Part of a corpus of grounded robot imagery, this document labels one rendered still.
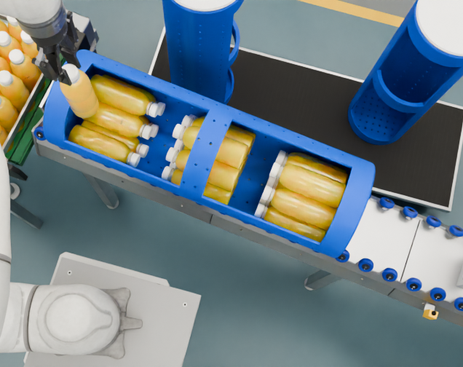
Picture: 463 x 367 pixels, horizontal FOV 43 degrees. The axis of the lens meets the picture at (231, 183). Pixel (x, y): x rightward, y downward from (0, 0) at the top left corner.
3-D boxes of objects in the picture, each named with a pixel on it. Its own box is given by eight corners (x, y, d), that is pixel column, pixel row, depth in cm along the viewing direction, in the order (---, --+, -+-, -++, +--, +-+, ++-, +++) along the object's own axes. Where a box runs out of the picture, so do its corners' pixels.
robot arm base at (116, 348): (140, 360, 150) (137, 360, 145) (53, 355, 150) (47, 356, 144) (145, 288, 155) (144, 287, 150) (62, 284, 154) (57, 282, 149)
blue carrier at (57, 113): (326, 268, 170) (354, 246, 144) (54, 157, 175) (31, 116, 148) (355, 183, 180) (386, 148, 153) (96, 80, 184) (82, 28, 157)
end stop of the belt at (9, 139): (5, 154, 175) (2, 151, 172) (3, 153, 175) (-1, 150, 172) (64, 44, 185) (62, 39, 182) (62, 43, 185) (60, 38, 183)
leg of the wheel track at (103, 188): (116, 210, 269) (91, 174, 208) (104, 206, 269) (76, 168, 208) (121, 199, 270) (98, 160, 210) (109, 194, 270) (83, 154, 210)
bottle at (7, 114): (5, 111, 184) (-15, 87, 166) (28, 115, 184) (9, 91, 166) (-1, 132, 182) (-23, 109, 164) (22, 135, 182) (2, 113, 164)
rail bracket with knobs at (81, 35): (80, 71, 189) (73, 57, 179) (60, 63, 189) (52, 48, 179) (93, 46, 191) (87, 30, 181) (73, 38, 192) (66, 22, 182)
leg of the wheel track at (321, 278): (314, 292, 264) (348, 279, 204) (302, 287, 264) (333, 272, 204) (318, 279, 266) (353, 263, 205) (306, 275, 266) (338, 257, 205)
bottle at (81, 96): (81, 124, 148) (65, 95, 130) (66, 103, 149) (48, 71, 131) (105, 108, 150) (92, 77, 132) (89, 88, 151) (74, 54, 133)
